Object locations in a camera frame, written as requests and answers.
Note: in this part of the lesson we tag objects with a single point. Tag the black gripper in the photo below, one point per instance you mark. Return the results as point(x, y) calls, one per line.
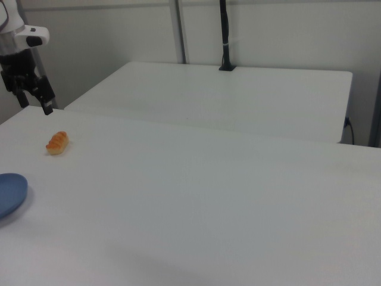
point(18, 67)

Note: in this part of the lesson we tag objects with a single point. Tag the orange bread roll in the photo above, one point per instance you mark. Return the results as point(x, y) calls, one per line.
point(57, 143)

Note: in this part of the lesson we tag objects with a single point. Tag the blue round plate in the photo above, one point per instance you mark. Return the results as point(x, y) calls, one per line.
point(12, 193)

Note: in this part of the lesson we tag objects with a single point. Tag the white side table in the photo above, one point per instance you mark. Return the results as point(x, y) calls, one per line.
point(223, 98)

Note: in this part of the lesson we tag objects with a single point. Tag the grey metal partition post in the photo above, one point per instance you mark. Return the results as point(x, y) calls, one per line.
point(179, 29)

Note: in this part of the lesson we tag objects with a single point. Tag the black camera stand pole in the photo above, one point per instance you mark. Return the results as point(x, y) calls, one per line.
point(225, 38)

